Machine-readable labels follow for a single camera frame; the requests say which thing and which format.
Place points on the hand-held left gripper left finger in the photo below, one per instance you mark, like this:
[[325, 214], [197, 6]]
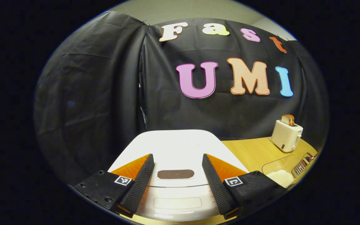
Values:
[[139, 184]]

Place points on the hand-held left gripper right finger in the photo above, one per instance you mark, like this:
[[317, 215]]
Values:
[[217, 187]]

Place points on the white rice cooker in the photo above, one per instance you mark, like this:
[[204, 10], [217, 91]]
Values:
[[177, 147]]

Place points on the white rice heap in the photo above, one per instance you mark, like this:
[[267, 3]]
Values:
[[280, 178]]

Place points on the clear plastic container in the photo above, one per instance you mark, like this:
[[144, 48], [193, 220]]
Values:
[[280, 162]]

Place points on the white toaster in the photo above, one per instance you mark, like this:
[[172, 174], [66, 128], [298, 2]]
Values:
[[284, 137]]

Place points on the toast bread slice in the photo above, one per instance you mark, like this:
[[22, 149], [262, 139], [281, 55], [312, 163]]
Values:
[[285, 120], [292, 120]]

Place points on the black backdrop cloth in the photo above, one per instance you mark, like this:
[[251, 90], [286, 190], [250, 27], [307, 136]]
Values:
[[98, 93]]

